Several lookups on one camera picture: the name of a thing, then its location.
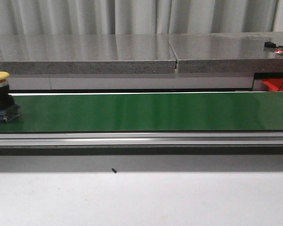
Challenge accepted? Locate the green conveyor belt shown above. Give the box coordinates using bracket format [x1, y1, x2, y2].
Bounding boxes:
[0, 92, 283, 133]

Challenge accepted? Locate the grey stone countertop slab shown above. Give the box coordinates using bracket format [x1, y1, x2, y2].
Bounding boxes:
[0, 32, 283, 74]

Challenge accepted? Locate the red plastic tray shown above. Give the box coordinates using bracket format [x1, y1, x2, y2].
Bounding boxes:
[263, 79, 283, 92]

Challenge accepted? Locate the small sensor circuit board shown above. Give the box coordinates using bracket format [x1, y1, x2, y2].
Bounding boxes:
[264, 41, 283, 55]

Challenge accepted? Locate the white pleated curtain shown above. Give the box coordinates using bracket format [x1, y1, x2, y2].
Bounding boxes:
[0, 0, 283, 35]

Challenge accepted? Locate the aluminium conveyor frame rail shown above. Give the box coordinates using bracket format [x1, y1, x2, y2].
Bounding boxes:
[0, 131, 283, 146]

